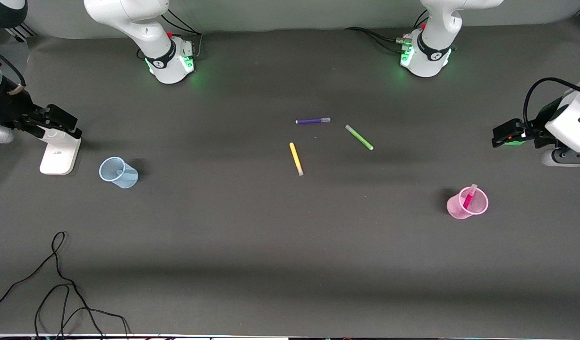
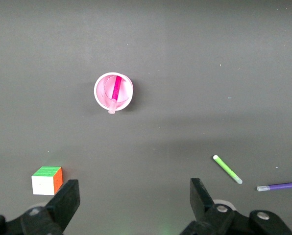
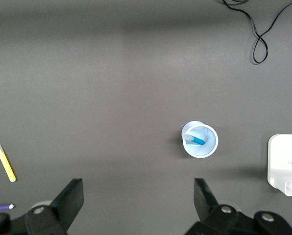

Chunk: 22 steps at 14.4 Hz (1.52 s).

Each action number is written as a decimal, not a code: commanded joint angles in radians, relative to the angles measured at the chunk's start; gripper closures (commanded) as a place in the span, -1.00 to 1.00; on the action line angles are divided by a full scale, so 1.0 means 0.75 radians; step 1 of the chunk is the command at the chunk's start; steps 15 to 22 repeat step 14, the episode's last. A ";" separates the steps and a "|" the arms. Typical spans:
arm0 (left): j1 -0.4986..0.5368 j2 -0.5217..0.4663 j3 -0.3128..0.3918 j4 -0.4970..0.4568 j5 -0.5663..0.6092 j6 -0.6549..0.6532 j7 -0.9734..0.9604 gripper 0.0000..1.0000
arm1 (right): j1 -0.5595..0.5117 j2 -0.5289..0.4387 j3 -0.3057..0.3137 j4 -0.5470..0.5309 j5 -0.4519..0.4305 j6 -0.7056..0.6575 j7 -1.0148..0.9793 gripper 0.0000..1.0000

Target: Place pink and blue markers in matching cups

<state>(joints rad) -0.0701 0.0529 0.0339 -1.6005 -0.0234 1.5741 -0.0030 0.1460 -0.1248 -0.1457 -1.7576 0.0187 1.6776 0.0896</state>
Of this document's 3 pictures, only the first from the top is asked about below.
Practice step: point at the aluminium frame rail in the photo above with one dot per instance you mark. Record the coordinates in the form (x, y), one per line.
(21, 32)

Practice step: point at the colourful puzzle cube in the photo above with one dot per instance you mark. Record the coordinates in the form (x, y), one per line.
(514, 141)

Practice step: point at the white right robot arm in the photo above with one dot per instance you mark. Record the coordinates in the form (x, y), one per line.
(148, 23)

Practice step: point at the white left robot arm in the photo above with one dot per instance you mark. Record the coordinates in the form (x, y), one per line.
(436, 28)

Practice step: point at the translucent blue plastic cup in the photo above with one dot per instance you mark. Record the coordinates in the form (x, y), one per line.
(117, 172)

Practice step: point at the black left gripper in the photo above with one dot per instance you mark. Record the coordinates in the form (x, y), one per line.
(537, 126)

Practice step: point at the green marker pen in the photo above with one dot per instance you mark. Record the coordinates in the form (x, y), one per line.
(359, 137)

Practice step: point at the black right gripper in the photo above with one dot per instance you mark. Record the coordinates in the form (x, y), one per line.
(12, 112)

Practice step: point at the translucent pink plastic cup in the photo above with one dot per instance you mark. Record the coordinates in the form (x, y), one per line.
(467, 205)

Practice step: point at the pink marker pen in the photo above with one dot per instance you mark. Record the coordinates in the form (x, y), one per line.
(469, 197)

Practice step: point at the yellow marker pen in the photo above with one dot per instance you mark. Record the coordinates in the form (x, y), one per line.
(296, 159)

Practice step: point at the purple marker pen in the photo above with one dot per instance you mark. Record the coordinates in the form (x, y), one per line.
(312, 121)

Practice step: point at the white plastic block device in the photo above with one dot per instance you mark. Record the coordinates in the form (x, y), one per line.
(59, 156)

